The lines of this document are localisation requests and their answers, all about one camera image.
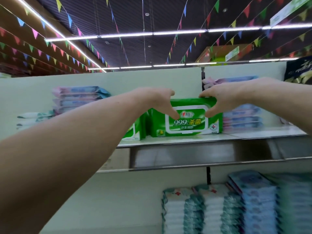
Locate person's left forearm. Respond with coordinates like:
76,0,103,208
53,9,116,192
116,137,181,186
0,90,157,234

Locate person's left hand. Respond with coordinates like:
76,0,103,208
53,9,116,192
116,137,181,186
139,87,180,121

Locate short ceiling light strip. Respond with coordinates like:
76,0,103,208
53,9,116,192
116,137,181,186
89,57,298,71

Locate green yellow store sign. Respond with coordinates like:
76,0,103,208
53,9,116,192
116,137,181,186
210,44,242,64

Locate metal store shelving unit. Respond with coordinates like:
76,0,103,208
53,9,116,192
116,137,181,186
0,61,312,234

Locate diagonal ceiling light strip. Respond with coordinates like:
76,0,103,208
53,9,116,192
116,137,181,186
15,0,107,72

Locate stack of blue green packets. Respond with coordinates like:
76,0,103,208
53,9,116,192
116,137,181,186
267,173,312,234

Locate long ceiling light strip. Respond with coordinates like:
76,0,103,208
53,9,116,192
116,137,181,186
46,23,312,43

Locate stack of blue red packets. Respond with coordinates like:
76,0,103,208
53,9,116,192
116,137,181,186
227,169,279,234

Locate person's right forearm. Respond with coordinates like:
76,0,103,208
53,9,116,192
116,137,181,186
241,77,312,135

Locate person's right hand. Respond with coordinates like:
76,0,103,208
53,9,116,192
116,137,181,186
199,78,252,119

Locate dark blue gold pad packet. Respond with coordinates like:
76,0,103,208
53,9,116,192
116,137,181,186
284,56,312,86

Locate strings of colourful bunting flags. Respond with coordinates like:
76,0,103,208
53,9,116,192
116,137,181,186
0,0,312,76

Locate white green hanging sign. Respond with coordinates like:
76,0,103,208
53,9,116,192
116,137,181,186
270,0,312,26

